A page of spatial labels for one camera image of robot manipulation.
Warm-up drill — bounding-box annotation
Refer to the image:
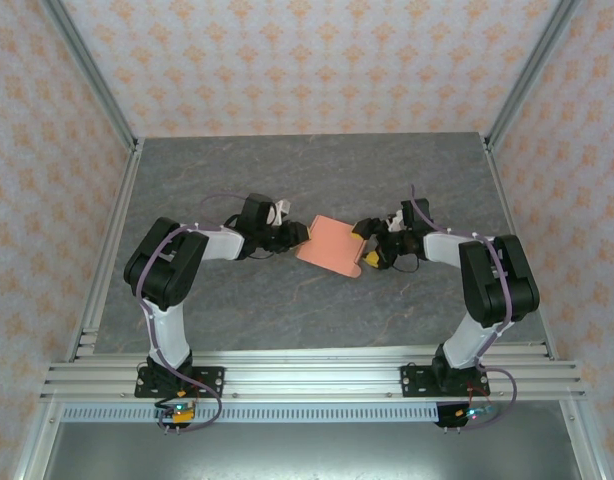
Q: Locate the aluminium table side rail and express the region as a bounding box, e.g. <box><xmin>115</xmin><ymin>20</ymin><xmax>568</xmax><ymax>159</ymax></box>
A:
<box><xmin>481</xmin><ymin>135</ymin><xmax>559</xmax><ymax>362</ymax></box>
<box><xmin>66</xmin><ymin>139</ymin><xmax>146</xmax><ymax>362</ymax></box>

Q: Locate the aluminium frame post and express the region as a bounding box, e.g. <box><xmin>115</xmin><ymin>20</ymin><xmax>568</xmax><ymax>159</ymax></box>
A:
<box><xmin>484</xmin><ymin>0</ymin><xmax>583</xmax><ymax>151</ymax></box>
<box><xmin>39</xmin><ymin>0</ymin><xmax>141</xmax><ymax>154</ymax></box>

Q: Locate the aluminium mounting rail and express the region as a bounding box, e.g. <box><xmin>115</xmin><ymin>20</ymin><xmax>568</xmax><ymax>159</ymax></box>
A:
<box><xmin>39</xmin><ymin>349</ymin><xmax>588</xmax><ymax>402</ymax></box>

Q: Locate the grey metal sheet panel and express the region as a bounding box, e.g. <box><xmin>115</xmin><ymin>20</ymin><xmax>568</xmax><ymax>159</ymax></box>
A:
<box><xmin>39</xmin><ymin>421</ymin><xmax>581</xmax><ymax>480</ymax></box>

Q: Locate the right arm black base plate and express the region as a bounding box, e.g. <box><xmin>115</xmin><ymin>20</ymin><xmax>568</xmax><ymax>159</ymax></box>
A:
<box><xmin>400</xmin><ymin>364</ymin><xmax>493</xmax><ymax>399</ymax></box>

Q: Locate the slotted grey cable duct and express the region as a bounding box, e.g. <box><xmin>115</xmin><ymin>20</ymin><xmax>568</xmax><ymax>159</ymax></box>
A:
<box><xmin>60</xmin><ymin>403</ymin><xmax>571</xmax><ymax>424</ymax></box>

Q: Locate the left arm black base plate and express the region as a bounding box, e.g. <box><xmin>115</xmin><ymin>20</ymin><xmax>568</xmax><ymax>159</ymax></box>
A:
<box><xmin>134</xmin><ymin>366</ymin><xmax>226</xmax><ymax>399</ymax></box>

